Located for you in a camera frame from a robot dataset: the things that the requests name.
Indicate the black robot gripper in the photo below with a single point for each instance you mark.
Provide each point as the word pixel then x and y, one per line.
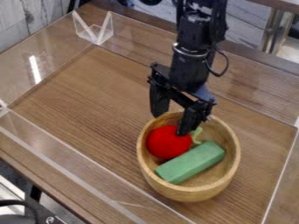
pixel 181 83

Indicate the red plush fruit green leaf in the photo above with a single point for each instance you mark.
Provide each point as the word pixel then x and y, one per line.
pixel 168 145

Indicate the wooden bowl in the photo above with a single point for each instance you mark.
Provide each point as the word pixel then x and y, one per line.
pixel 206 184

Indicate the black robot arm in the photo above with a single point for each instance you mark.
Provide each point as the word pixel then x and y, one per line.
pixel 202 27

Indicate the green rectangular block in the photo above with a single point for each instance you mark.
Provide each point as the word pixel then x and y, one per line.
pixel 193 162

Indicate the black table leg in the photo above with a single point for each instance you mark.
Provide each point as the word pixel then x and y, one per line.
pixel 37 193

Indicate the metal frame in background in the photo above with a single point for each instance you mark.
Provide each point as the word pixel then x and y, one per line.
pixel 278 27

